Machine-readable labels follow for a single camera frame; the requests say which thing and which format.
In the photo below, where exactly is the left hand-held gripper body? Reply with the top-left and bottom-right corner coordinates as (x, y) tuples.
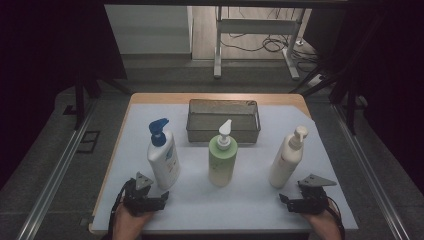
(123, 171), (167, 218)

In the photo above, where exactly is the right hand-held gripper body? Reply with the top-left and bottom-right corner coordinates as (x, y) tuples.
(286, 173), (338, 215)

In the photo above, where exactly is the blue and white pump bottle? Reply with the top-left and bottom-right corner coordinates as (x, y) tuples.
(146, 117), (182, 191)

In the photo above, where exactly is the cream pump bottle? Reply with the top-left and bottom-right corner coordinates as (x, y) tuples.
(268, 125), (309, 189)

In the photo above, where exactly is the green pump bottle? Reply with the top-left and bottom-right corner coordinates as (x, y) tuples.
(208, 119), (239, 188)

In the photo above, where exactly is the metal mesh basket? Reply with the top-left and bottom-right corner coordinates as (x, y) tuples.
(185, 98), (262, 144)

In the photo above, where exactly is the person's left hand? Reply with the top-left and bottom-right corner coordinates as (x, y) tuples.
(112, 203), (155, 240)

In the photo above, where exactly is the person's right hand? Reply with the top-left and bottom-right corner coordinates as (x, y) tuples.
(301, 207), (344, 240)

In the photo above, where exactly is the white table mat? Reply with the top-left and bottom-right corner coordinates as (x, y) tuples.
(90, 103), (359, 233)

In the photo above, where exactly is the black metal stand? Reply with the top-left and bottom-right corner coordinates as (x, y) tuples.
(73, 68), (133, 131)
(289, 14), (384, 136)

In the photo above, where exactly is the white power strip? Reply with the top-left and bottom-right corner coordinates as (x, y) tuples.
(305, 73), (326, 88)

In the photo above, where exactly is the dark curtain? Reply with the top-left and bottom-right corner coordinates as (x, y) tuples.
(0, 0), (128, 188)
(303, 0), (424, 184)

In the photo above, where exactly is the white cabinet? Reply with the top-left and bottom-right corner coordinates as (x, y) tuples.
(104, 4), (194, 55)

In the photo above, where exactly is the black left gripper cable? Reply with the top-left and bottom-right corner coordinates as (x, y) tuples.
(106, 179), (134, 240)

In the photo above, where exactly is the metal table corner bracket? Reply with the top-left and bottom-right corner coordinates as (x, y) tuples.
(79, 214), (95, 228)

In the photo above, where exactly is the aluminium floor rail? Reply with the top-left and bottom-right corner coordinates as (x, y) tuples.
(331, 103), (412, 240)
(15, 99), (98, 240)

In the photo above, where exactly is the black floor socket frame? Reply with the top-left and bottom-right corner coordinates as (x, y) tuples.
(75, 130), (101, 154)

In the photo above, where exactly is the black floor cables tangle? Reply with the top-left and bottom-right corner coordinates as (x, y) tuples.
(219, 6), (319, 73)

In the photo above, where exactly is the white desk frame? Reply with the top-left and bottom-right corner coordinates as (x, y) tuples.
(213, 5), (307, 81)

